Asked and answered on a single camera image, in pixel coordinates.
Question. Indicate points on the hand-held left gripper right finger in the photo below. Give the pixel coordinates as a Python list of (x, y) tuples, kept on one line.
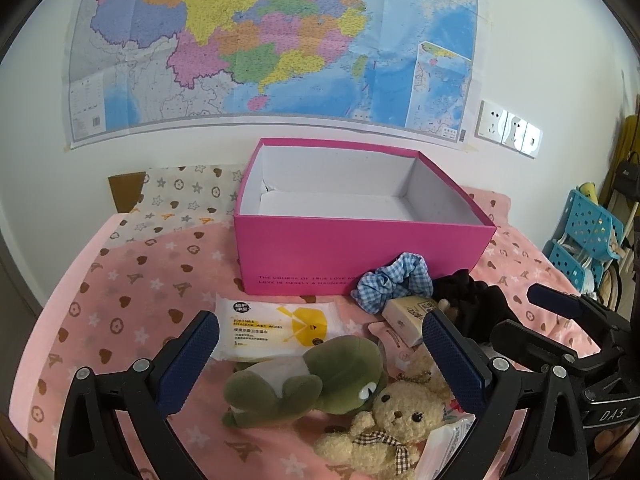
[(452, 360)]

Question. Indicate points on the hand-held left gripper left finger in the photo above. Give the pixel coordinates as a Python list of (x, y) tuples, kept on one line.
[(197, 345)]

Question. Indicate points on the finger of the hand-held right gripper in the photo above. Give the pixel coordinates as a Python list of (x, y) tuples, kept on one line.
[(560, 302), (525, 342)]

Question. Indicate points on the black cloth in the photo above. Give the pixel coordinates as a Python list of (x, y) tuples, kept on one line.
[(475, 305)]

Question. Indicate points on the small beige box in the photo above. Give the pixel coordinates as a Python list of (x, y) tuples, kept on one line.
[(407, 312)]

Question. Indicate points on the beige teddy bear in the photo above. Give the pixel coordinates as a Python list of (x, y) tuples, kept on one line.
[(400, 415)]

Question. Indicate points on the blue gingham scrunchie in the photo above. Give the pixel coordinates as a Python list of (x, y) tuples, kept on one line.
[(380, 285)]

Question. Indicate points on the green plush toy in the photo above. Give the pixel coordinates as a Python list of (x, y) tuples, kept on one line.
[(340, 365)]

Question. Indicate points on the pink cardboard box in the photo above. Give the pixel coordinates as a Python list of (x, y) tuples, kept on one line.
[(325, 245)]

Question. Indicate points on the pink packet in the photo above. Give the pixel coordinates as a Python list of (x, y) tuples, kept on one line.
[(400, 355)]

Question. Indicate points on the white yellow wet wipes pack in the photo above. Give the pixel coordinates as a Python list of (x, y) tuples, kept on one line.
[(270, 327)]

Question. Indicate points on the pink printed blanket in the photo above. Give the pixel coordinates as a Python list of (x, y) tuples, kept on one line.
[(150, 280)]

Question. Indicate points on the blue plastic rack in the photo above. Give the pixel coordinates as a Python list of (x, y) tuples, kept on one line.
[(592, 225)]

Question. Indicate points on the white cartoon-print tissue pack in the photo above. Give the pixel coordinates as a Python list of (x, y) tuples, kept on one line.
[(445, 445)]

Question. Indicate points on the black bag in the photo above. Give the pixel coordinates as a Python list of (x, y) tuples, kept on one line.
[(629, 175)]

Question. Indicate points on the grey star-print pillow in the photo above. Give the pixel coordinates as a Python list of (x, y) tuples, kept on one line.
[(185, 200)]

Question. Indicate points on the brown headboard piece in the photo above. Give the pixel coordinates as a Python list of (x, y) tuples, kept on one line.
[(125, 190)]

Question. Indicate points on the yellow hanging cloth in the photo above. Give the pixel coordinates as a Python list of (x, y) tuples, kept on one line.
[(627, 145)]

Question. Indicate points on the white wall socket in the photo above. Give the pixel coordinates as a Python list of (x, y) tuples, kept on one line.
[(491, 121), (514, 131), (532, 140)]

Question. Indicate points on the colourful wall map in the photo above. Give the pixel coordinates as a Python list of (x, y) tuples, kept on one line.
[(260, 40)]

